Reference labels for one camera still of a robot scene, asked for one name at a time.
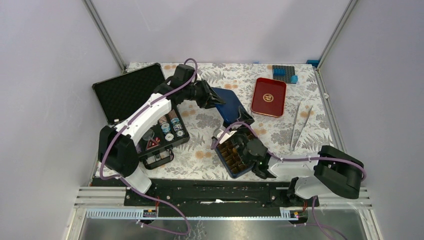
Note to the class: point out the red square tray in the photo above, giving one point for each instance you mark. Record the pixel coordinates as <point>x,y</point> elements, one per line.
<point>269,97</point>

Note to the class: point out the floral tablecloth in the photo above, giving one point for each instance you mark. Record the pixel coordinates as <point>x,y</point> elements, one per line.
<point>196,160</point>

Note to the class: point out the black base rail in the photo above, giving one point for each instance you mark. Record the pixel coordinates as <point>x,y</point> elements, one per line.
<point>225,198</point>

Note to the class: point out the grey lego baseplate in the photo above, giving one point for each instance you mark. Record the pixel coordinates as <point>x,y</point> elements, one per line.
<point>283,73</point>

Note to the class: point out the blue chocolate tin box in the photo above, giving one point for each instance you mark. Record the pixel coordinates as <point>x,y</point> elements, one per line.
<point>235,150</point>

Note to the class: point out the blue corner bracket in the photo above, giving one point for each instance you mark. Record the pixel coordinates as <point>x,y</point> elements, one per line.
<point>314,63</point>

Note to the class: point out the red triangle card box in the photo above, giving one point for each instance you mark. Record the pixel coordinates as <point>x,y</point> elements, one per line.
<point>153,143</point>

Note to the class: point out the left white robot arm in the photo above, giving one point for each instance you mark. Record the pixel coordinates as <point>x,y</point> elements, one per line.
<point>117,144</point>

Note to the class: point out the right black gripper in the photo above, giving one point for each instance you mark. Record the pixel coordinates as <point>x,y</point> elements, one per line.
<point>245,117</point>

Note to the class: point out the blue lego brick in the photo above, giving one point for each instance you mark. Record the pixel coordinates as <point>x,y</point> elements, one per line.
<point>294,79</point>

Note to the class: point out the blue tin lid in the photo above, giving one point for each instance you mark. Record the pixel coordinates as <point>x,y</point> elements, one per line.
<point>228,106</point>

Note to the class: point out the black poker chip case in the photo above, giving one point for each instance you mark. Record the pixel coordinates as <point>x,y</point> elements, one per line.
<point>121,96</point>

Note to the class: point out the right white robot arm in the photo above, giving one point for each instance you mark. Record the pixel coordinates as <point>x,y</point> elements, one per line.
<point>327,171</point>

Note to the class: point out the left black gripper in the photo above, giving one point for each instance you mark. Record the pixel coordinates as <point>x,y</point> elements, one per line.
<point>209,99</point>

